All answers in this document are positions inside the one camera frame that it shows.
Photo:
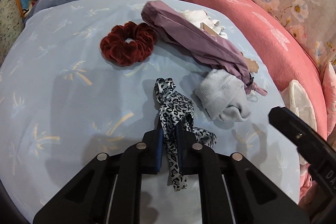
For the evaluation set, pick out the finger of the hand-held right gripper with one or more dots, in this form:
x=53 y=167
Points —
x=288 y=124

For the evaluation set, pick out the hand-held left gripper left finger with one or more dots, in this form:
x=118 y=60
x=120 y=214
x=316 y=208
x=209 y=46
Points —
x=159 y=155

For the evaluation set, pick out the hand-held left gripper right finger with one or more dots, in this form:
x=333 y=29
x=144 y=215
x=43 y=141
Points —
x=179 y=153

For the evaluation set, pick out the bin with white bag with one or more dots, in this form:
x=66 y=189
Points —
x=299 y=98

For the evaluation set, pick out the leopard print ribbon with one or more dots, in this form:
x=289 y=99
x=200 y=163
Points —
x=170 y=106

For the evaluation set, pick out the beige sock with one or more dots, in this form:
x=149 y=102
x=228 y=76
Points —
x=252 y=65

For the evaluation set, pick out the pale fuzzy sock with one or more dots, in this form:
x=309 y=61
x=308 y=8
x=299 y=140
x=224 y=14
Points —
x=220 y=92

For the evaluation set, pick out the dark red velvet scrunchie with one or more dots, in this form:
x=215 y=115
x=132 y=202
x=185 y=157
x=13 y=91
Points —
x=115 y=50

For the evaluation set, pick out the white sock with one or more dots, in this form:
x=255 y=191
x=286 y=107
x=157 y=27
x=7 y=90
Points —
x=218 y=26
x=194 y=16

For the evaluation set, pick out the pink pillow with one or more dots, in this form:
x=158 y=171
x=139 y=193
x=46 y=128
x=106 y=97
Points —
x=330 y=82

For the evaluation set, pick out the light blue printed sheet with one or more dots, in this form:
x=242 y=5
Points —
x=65 y=108

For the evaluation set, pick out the pink blanket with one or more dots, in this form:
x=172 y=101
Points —
x=236 y=16

